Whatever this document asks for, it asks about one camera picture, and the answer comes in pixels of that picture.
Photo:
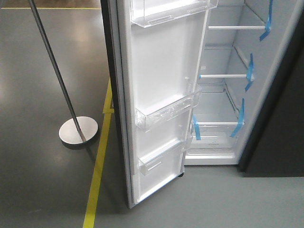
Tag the fridge door with white liner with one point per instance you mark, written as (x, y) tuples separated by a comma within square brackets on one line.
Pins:
[(147, 65)]

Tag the clear fridge crisper drawer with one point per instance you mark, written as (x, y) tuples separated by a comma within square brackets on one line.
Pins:
[(215, 139)]

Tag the white middle fridge shelf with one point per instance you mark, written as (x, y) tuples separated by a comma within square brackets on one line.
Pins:
[(223, 62)]

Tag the white fridge shelf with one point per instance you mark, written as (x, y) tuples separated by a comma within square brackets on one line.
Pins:
[(223, 62), (235, 18)]

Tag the dark grey side-by-side fridge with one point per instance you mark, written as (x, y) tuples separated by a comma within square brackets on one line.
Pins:
[(271, 141)]

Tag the white upper fridge shelf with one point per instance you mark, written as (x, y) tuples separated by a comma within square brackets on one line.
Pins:
[(235, 18)]

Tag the clear middle door bin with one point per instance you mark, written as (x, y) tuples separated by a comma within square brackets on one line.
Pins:
[(168, 108)]

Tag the clear door bin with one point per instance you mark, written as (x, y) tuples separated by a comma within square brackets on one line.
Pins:
[(168, 108), (147, 13), (173, 148)]

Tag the clear lower door bin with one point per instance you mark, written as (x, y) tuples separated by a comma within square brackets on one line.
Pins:
[(173, 148)]

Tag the blue tape strip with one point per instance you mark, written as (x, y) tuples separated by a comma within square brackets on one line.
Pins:
[(196, 128), (249, 75), (268, 25), (240, 122)]

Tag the silver pole stand round base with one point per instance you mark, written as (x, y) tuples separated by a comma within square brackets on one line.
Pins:
[(78, 130)]

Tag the clear upper door bin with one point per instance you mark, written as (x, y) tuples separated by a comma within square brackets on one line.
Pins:
[(147, 13)]

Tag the yellow floor tape line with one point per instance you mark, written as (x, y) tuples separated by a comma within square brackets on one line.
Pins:
[(45, 182)]

